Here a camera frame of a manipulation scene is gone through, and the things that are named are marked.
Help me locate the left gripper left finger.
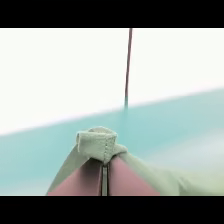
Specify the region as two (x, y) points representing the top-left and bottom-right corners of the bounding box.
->
(47, 158), (105, 197)

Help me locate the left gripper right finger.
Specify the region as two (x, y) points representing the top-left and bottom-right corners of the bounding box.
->
(106, 155), (161, 197)

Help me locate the pale green garment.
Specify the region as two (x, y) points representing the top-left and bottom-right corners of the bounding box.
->
(50, 126), (224, 197)

